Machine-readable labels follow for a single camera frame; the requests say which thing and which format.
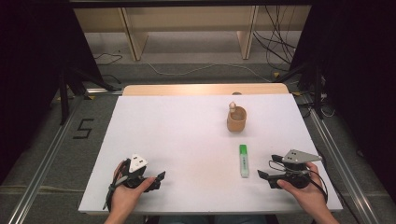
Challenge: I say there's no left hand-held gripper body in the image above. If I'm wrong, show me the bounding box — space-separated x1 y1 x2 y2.
120 153 149 189

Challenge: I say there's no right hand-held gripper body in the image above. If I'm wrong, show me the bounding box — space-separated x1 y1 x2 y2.
279 148 323 189

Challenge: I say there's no person's left hand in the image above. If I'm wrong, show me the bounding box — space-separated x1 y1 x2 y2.
109 161 157 217

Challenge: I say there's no person's right hand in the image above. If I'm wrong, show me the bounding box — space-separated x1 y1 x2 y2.
276 161 329 217

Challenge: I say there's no green highlighter pen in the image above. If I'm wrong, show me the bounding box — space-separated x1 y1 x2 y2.
238 144 250 179

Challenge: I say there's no white board sheet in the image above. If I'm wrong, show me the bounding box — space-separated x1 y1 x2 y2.
78 93 344 216

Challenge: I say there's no wooden cup with peg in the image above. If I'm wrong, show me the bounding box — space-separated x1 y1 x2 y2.
226 101 248 133

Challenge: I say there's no black tripod stand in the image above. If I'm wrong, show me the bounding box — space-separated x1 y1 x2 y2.
57 65 118 126
274 61 326 119

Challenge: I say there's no wooden table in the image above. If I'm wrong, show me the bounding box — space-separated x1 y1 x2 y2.
121 82 290 97

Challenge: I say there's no black curtain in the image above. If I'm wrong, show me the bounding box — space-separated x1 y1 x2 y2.
289 0 396 197
0 0 106 185

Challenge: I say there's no light wooden shelf unit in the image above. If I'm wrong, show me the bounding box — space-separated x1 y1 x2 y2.
73 5 312 62

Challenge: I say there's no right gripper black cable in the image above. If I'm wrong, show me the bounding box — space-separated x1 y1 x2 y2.
307 169 330 203

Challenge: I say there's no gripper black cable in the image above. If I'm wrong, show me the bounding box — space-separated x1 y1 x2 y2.
307 169 330 203
102 159 129 213

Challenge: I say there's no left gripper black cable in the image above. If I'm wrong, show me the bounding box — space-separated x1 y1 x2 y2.
102 159 129 213

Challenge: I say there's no aluminium floor rail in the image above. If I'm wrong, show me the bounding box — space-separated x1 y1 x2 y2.
305 106 380 224
7 95 82 224

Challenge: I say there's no short aluminium rail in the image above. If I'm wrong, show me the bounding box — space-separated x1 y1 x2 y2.
85 87 124 96

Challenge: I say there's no thin black floor cable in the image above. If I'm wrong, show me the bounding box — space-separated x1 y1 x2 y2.
93 51 123 66

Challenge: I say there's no bundle of black cables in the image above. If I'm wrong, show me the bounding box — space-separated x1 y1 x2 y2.
252 5 297 72

